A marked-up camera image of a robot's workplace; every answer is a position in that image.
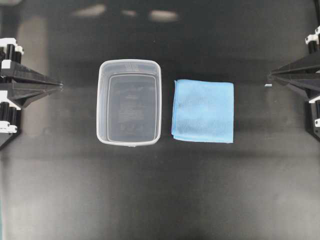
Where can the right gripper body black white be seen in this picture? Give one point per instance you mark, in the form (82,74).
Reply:
(313,43)

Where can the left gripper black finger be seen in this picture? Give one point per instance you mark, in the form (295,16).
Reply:
(16,71)
(23,94)

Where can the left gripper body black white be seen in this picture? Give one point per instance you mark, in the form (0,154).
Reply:
(10,103)

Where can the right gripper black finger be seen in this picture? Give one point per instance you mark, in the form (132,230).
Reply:
(305,84)
(309,64)

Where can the clear plastic container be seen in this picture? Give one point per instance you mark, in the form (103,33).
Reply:
(129,102)

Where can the blue folded towel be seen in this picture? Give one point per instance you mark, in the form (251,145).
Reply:
(203,111)

